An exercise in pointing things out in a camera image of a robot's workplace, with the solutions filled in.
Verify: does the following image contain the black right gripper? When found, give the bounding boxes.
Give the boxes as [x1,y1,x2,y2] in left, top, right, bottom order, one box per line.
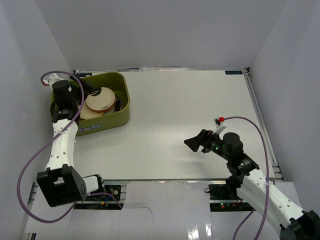
[184,129,232,162]

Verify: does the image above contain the cream plate with black spot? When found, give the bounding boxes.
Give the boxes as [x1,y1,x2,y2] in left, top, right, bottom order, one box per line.
[86,87,116,112]

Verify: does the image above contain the beige plate with characters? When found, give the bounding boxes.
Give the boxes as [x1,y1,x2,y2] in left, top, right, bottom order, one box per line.
[79,104,104,120]

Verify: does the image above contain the orange round plate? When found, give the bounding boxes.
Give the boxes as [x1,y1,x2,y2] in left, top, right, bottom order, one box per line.
[100,96,118,112]

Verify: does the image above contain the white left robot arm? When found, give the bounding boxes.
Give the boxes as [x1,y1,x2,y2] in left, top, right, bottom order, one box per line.
[36,72,106,207]

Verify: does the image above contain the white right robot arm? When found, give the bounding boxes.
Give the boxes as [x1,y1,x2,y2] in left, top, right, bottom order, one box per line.
[184,129,320,240]

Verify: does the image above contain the olive green plastic bin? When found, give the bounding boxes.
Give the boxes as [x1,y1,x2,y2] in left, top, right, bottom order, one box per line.
[50,72,130,136]

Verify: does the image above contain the blue label sticker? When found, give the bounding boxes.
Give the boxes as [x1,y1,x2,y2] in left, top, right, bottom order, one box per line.
[75,72,92,78]
[225,70,243,75]

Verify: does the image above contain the papers at table back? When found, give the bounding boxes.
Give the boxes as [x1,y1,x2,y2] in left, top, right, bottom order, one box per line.
[139,67,189,72]

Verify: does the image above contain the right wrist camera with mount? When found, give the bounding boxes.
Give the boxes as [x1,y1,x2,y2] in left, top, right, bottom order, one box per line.
[213,116,227,136]

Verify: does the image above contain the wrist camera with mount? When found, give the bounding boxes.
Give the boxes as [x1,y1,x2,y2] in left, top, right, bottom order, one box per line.
[42,73,63,88]
[213,116,227,136]

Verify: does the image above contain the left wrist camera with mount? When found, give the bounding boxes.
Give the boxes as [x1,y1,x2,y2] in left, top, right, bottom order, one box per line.
[42,73,63,88]

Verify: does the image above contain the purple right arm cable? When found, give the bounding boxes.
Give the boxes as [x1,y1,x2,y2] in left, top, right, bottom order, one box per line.
[222,116,270,240]

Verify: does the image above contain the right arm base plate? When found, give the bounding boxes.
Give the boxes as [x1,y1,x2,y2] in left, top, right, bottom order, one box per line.
[204,184,253,213]

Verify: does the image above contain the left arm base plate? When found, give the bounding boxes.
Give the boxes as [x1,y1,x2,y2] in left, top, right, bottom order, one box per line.
[74,184,125,210]

